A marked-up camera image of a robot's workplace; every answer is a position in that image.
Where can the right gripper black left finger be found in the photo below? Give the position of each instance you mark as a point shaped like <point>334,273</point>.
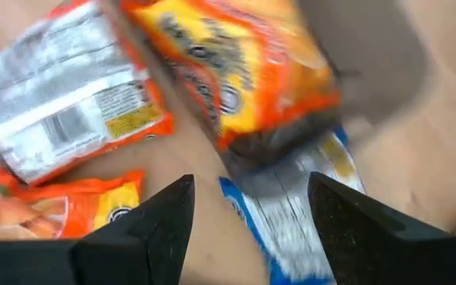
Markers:
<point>145,245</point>

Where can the blue Maruchan ramen packet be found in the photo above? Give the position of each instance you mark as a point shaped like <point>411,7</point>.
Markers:
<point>283,221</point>

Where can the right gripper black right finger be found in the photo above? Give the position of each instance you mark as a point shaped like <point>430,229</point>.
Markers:
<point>362,237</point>

